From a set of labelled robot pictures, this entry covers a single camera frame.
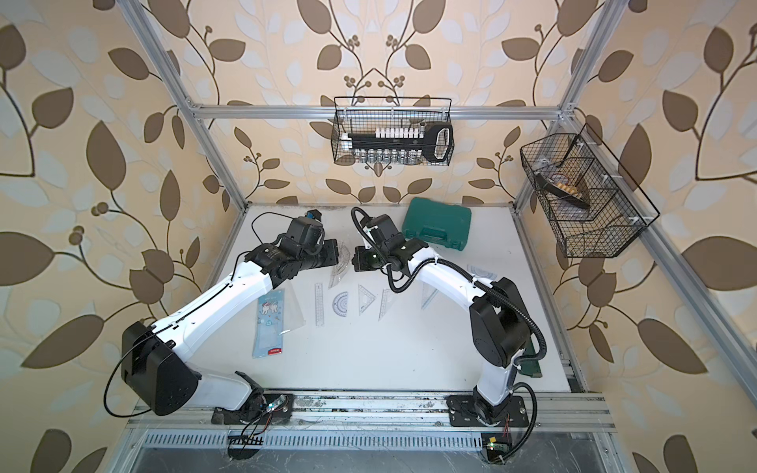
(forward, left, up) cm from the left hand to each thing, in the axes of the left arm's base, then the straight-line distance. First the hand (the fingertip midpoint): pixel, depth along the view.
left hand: (335, 246), depth 80 cm
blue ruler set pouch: (-14, +22, -23) cm, 35 cm away
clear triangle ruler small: (-4, -7, -23) cm, 25 cm away
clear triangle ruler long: (-5, -14, -23) cm, 27 cm away
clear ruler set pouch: (-10, +15, -23) cm, 30 cm away
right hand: (0, -4, -6) cm, 8 cm away
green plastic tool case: (+24, -33, -17) cm, 44 cm away
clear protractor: (-6, +1, -23) cm, 24 cm away
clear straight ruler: (-7, +7, -23) cm, 25 cm away
